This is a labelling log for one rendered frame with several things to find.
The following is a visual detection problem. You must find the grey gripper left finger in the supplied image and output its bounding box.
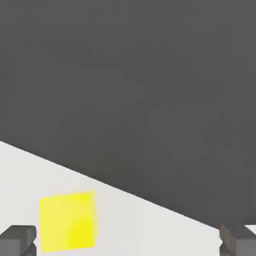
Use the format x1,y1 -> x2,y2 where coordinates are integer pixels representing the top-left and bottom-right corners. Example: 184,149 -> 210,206
0,224 -> 38,256

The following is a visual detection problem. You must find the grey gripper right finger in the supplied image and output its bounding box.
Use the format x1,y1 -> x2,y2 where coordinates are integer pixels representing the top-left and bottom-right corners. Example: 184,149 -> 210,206
218,223 -> 256,256

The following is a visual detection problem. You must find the small yellow cube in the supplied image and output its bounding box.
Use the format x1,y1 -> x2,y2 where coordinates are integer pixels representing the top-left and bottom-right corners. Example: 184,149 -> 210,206
38,189 -> 99,253

